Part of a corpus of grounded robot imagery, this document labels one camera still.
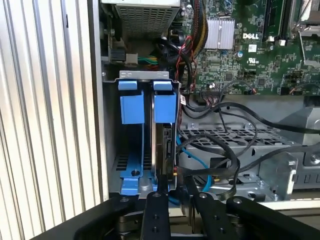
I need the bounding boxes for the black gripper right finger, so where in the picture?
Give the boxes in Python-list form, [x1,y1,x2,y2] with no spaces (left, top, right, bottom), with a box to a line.
[186,175,320,240]

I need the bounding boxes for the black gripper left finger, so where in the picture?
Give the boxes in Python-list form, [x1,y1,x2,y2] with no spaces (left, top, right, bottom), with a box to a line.
[29,174,172,240]

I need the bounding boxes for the hard disk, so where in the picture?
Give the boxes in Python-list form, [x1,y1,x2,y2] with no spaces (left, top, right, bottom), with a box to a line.
[151,79,182,193]

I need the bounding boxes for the empty blue disk carrier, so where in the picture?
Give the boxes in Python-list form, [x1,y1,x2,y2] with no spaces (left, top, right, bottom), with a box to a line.
[116,79,153,196]

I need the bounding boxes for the metal disk bay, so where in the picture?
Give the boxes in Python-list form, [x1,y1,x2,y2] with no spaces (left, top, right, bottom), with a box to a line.
[101,70,182,200]

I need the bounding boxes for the black RAM slot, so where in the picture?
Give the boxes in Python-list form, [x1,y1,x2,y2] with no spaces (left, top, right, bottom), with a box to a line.
[262,0,281,38]
[280,0,295,39]

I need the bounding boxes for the gray perforated drive cage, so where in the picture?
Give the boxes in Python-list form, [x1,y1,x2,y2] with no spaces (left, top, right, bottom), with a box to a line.
[176,96,320,202]

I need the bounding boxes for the multicolour front panel connector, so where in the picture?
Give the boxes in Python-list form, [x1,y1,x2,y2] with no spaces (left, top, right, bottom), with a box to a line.
[199,87,226,106]

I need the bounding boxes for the dark gray PC case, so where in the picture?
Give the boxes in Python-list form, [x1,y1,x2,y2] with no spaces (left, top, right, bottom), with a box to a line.
[86,0,320,213]

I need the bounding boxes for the green Dell motherboard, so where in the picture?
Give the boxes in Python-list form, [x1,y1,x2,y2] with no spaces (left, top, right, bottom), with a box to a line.
[172,0,320,97]

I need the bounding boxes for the silver finned heatsink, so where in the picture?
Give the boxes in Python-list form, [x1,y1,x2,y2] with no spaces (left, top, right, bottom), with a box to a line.
[204,18,236,50]

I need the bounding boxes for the metal locking lever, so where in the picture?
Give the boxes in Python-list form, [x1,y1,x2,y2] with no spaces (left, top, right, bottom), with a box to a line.
[297,29,307,65]

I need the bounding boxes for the silver power supply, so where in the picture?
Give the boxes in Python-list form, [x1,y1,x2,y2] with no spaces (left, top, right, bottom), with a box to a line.
[99,0,182,41]

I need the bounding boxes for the CPU socket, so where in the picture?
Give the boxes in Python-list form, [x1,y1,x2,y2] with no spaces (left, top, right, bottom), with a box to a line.
[298,0,320,26]

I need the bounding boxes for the blue data cable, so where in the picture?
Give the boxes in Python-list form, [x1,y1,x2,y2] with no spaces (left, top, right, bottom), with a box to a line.
[168,134,216,207]

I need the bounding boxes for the thick black wire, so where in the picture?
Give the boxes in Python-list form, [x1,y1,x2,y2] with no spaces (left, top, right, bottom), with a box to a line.
[181,98,320,135]

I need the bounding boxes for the green yellow wires white plug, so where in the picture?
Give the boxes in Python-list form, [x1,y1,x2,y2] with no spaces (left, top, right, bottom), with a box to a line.
[125,53,160,67]

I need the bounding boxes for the red black twisted wires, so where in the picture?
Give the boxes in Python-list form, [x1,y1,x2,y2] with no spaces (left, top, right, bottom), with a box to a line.
[174,34,194,79]

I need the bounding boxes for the braided power cable bundle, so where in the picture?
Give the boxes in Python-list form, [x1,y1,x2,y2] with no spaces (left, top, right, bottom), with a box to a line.
[191,0,210,56]

